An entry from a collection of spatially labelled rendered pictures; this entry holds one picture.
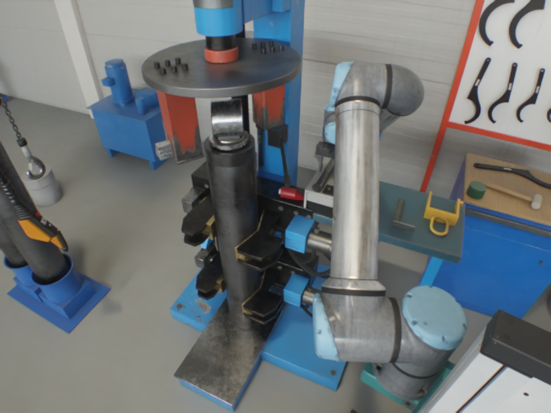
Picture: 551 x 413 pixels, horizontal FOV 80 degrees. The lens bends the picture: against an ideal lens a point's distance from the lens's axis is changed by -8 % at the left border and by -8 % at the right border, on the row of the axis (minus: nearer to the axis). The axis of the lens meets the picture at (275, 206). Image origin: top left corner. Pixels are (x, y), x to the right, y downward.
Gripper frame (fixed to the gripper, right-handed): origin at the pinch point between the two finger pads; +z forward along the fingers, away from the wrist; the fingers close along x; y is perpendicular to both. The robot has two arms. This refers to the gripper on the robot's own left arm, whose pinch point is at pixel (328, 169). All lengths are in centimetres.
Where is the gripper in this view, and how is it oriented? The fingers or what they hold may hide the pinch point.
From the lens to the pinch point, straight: 178.8
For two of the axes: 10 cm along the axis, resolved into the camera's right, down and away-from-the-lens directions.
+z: -0.1, 7.7, 6.4
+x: -9.1, -2.7, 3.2
